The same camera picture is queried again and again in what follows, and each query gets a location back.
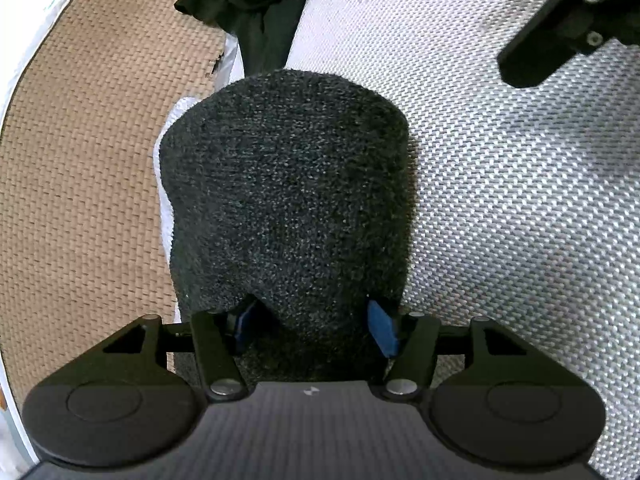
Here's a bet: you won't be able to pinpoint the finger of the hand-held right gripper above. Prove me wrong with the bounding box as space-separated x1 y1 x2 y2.
498 0 640 88

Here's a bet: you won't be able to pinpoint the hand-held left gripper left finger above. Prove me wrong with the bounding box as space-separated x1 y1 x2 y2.
65 296 261 401

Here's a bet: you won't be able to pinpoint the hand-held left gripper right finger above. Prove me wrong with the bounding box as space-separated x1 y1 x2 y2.
367 300 566 402

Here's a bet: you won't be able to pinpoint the black and grey knit sweater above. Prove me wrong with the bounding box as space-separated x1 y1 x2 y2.
152 71 420 383

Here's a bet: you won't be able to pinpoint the black pants with reflective stripes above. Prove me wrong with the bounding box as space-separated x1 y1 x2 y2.
174 0 333 83

